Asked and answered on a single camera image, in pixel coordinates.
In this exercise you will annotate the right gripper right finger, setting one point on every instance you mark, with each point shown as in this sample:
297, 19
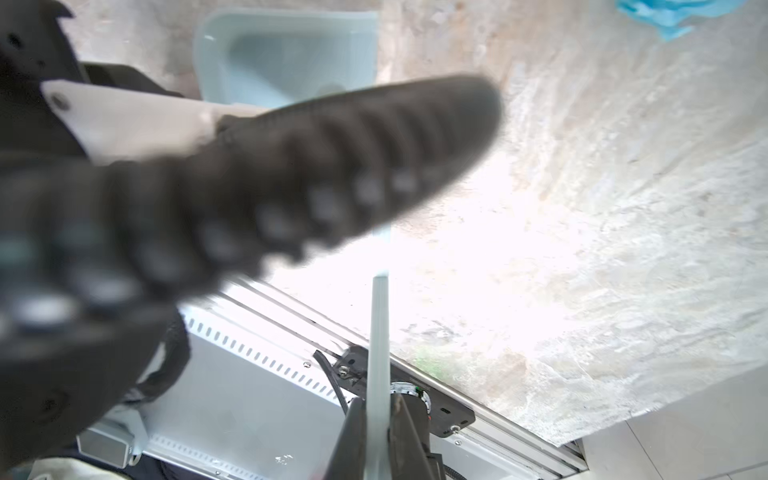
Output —
409, 439

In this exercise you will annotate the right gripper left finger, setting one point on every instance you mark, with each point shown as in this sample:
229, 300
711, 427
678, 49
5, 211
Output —
347, 461

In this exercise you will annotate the grey-green hand brush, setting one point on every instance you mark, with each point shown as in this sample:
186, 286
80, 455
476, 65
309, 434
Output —
378, 401

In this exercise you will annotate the grey-green plastic dustpan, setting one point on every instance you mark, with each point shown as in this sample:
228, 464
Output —
274, 58

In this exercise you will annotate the cyan paper scrap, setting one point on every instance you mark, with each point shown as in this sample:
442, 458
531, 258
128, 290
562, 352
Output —
672, 19

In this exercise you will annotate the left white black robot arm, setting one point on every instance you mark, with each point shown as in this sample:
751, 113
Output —
95, 258

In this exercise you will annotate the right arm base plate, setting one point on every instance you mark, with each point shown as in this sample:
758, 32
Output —
408, 390

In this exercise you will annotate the aluminium mounting rail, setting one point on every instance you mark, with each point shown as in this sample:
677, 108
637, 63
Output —
260, 399

